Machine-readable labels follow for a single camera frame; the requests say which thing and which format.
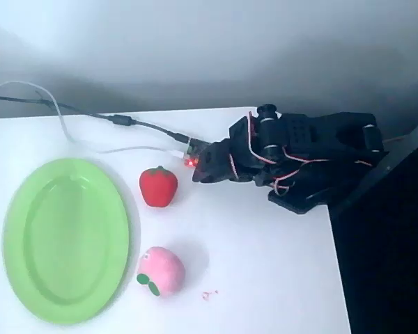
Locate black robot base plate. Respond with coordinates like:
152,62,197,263
267,186,330,214

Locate black power cable with ferrite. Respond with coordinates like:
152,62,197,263
0,93,190,144

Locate pink plush peach toy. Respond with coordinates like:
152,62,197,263
136,246,187,299

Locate red strawberry toy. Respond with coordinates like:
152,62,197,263
139,165,179,209

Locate black and white cables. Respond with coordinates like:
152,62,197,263
0,81,186,158

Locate controller board with red led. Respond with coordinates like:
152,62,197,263
181,137,210,168

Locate green oval plastic plate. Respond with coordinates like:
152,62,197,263
1,157,131,326

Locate black cabinet with grey edge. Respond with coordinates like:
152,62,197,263
329,113,418,334

